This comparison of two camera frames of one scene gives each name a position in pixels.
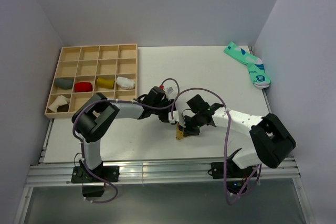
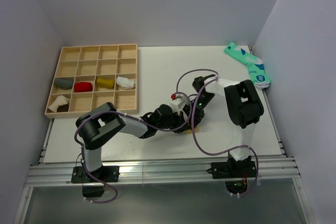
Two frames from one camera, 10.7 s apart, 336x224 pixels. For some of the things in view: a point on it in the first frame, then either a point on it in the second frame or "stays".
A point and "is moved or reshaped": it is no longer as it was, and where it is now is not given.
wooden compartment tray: (109, 70) stays
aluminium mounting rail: (167, 172) stays
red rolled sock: (83, 86) stays
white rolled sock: (125, 83) stays
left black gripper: (164, 118) to (179, 118)
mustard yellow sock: (179, 134) is moved or reshaped
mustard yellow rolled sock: (105, 83) stays
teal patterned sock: (255, 66) stays
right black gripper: (188, 131) to (198, 117)
